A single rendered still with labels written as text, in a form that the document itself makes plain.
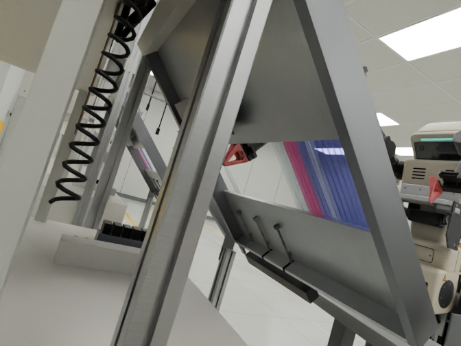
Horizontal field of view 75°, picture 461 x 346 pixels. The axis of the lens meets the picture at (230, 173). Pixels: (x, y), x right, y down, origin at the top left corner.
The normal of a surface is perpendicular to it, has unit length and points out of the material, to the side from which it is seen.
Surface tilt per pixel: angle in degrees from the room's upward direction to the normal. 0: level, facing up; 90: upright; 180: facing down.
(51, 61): 90
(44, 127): 90
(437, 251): 98
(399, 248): 90
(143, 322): 90
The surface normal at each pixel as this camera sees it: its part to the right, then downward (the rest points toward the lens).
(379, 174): 0.44, 0.07
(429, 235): -0.85, -0.15
